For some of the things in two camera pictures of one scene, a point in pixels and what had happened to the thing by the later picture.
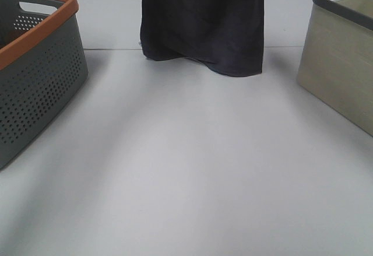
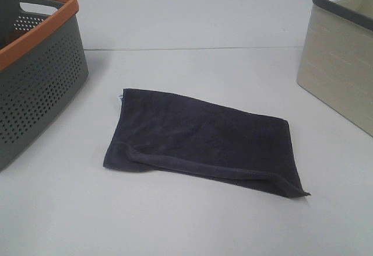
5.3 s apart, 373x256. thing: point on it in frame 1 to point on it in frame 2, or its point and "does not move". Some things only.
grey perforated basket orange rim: x=42 y=60 does not move
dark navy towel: x=217 y=20 to x=157 y=130
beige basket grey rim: x=335 y=66 does not move
